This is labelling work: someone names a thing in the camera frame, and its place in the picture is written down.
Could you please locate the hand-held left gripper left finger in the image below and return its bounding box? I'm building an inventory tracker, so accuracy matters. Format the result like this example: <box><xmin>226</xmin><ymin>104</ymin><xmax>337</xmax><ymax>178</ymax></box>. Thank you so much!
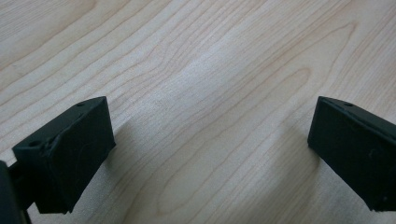
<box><xmin>11</xmin><ymin>95</ymin><xmax>117</xmax><ymax>216</ymax></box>

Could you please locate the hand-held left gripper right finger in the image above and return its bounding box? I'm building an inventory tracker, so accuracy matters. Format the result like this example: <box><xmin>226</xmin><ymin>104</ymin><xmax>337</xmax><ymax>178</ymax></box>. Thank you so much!
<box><xmin>306</xmin><ymin>95</ymin><xmax>396</xmax><ymax>213</ymax></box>

